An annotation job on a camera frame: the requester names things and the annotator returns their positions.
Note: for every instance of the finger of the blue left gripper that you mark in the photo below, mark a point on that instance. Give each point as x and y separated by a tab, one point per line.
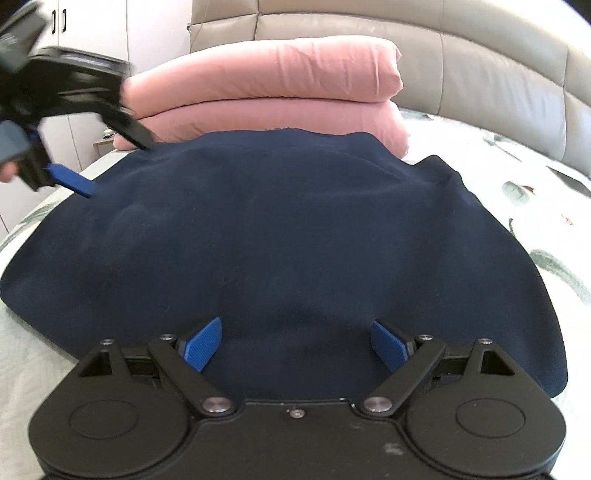
71	180

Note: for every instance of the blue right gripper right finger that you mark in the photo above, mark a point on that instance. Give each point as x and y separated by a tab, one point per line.
392	347

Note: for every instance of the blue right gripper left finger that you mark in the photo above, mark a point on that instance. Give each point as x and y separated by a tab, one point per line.
199	347

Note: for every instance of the navy striped zip hoodie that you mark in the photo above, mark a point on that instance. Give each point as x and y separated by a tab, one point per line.
298	243

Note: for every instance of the person's left hand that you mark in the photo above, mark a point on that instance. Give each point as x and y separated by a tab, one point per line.
8	171

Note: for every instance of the beige bedside table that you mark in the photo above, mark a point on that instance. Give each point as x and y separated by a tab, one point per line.
104	144

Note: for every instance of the white wardrobe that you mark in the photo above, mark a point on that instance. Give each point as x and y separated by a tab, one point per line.
142	33

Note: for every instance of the floral quilted bed cover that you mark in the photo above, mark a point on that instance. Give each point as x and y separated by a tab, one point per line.
545	205

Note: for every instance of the pink folded quilt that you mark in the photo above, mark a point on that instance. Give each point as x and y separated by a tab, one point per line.
330	85

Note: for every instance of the beige leather headboard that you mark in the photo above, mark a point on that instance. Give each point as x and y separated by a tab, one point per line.
517	68

